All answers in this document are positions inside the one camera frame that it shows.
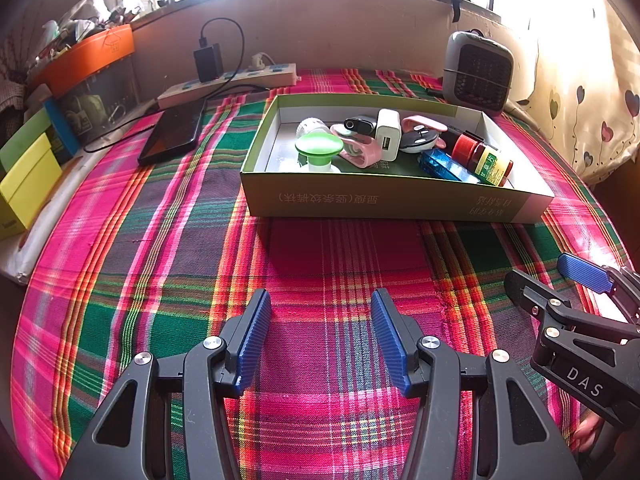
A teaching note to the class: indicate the round black white disc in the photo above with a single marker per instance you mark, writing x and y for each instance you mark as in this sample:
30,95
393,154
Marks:
420,141

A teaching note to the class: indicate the blue box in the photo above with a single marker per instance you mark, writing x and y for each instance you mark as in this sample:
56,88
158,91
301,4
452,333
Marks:
60,127

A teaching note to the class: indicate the green-topped white stand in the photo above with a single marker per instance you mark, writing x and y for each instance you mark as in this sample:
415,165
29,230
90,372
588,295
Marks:
317,145

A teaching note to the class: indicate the plaid blanket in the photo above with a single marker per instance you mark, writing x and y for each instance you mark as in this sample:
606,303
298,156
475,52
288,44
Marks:
150,260

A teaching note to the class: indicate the white round jar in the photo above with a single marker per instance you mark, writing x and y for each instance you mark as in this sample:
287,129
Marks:
311,127

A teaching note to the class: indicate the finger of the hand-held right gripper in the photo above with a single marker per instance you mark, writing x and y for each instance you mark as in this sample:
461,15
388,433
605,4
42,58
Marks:
525,290
585,271

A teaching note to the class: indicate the black device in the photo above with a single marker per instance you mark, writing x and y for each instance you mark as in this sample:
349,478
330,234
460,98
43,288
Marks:
360,125

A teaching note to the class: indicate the yellow box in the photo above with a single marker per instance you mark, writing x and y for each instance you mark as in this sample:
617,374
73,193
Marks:
27,185

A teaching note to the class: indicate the red-capped bottle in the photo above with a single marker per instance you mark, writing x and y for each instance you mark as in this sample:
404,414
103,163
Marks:
480,156

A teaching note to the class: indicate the green cardboard box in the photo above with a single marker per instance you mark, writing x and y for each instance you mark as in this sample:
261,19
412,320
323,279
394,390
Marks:
375,200

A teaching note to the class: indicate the grey desktop heater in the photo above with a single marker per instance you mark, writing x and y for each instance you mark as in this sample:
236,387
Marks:
477,72

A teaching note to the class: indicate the white power strip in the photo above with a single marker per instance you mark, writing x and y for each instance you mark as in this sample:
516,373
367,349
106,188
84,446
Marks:
235,82

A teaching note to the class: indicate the black clamp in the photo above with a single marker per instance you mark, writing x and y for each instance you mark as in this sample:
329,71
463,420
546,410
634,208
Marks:
456,2

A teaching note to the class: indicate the light green box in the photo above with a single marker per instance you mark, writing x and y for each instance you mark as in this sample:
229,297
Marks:
25,132

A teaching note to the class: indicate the heart print curtain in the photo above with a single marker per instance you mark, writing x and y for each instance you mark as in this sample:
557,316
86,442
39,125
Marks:
575,60

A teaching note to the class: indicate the blue transparent case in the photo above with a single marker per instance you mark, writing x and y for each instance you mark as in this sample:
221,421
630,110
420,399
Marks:
447,166

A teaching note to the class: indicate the white plug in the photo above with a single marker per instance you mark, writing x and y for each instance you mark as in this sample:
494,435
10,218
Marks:
259,60

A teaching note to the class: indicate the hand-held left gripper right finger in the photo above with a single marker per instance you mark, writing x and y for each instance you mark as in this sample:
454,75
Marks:
392,345

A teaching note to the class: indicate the pink clip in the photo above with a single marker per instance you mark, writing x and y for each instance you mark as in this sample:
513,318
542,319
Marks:
365,157

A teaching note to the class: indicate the person's right hand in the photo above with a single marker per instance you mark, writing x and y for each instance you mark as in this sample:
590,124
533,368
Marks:
589,434

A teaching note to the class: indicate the black phone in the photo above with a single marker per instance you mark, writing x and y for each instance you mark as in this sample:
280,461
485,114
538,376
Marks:
172,132

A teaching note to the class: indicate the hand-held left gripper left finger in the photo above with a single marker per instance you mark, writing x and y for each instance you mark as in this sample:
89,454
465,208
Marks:
255,340

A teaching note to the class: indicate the orange tray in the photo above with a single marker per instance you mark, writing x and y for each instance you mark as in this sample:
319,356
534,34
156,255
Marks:
85,60

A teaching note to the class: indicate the white usb charger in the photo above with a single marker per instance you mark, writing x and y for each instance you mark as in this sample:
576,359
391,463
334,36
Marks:
387,135

